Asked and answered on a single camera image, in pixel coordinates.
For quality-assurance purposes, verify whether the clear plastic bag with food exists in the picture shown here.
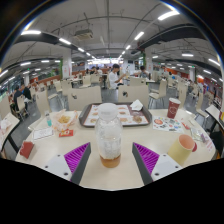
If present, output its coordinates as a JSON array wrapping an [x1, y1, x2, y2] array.
[[51, 109, 79, 132]]

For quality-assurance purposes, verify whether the clear plastic wrapper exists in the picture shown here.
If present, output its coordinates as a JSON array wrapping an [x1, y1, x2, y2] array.
[[191, 128, 208, 143]]

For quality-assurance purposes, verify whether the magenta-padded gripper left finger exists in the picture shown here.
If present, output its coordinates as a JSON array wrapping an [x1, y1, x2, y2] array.
[[43, 142, 92, 185]]

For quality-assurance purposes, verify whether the person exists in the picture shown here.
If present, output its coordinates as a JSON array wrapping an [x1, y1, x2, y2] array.
[[138, 65, 151, 80], [108, 63, 127, 90], [11, 84, 25, 112]]

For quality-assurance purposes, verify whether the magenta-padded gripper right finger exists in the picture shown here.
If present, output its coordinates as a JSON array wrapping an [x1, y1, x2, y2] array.
[[131, 142, 184, 186]]

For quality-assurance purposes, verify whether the white crumpled napkin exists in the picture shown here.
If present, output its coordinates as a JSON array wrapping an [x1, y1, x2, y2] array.
[[129, 99, 144, 112]]

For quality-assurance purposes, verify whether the small red carton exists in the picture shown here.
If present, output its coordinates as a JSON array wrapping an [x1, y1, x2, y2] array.
[[58, 129, 75, 138]]

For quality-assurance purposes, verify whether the red packet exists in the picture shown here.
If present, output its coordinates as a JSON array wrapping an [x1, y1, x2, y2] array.
[[19, 140, 35, 160]]

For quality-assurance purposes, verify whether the white leaflet with red print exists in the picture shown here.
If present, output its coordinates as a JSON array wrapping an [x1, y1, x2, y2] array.
[[203, 133, 217, 154]]

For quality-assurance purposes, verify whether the group of ceiling lights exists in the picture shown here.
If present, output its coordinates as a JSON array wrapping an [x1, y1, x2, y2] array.
[[0, 9, 223, 84]]

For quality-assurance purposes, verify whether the yellow mug, pink inside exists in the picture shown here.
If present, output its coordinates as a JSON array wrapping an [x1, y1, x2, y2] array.
[[167, 133, 198, 167]]

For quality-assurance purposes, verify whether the printed paper flyer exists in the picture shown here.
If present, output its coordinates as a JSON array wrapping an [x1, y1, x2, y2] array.
[[152, 115, 185, 134]]

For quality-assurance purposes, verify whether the white neighbouring table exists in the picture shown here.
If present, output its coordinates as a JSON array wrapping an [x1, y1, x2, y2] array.
[[204, 104, 224, 132], [0, 112, 21, 152]]

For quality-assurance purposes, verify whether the group of beige chairs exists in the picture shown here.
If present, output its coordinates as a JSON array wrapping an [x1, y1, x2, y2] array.
[[0, 73, 214, 122]]

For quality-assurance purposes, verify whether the red paper cup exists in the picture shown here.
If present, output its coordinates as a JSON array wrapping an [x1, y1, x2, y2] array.
[[166, 97, 182, 120]]

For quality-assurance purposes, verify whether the ceiling air conditioner unit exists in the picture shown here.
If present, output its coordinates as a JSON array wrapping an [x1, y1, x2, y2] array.
[[73, 29, 94, 41]]

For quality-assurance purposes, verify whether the dark food tray, printed liner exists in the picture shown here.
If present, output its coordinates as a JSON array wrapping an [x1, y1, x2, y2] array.
[[78, 102, 153, 129]]

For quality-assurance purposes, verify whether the small clear sanitizer bottle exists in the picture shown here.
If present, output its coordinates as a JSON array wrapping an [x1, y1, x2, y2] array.
[[44, 110, 53, 128]]

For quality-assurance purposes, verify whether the clear plastic bottle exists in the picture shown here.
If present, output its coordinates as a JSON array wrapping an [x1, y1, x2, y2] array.
[[94, 102, 123, 169]]

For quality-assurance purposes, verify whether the beige wooden chair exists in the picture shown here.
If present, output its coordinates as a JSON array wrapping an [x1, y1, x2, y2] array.
[[117, 84, 150, 109], [67, 85, 103, 111]]

